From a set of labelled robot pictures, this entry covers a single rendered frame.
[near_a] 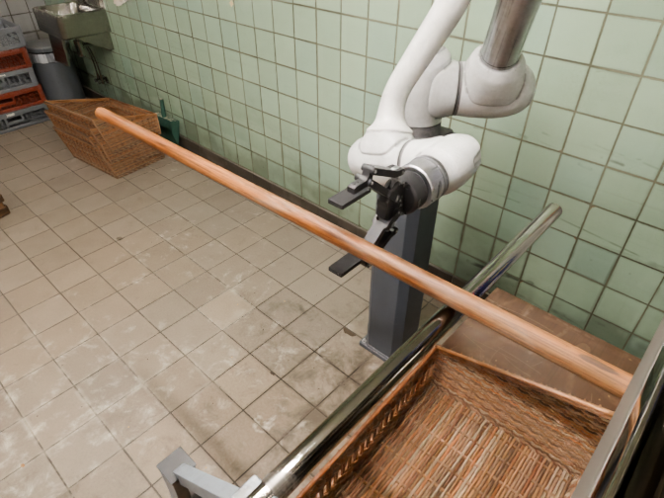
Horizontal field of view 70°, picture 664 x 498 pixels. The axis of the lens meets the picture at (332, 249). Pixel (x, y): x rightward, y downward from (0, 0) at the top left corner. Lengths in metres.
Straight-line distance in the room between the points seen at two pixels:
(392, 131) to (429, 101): 0.45
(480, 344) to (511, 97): 0.70
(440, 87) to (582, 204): 0.79
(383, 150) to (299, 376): 1.27
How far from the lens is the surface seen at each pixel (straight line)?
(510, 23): 1.32
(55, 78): 4.89
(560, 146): 1.93
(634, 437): 0.28
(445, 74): 1.45
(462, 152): 0.97
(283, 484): 0.53
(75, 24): 4.21
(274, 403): 2.00
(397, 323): 1.94
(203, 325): 2.33
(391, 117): 1.05
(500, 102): 1.47
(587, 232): 2.02
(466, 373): 1.23
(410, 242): 1.68
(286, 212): 0.82
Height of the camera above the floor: 1.65
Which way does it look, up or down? 38 degrees down
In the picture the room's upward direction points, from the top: straight up
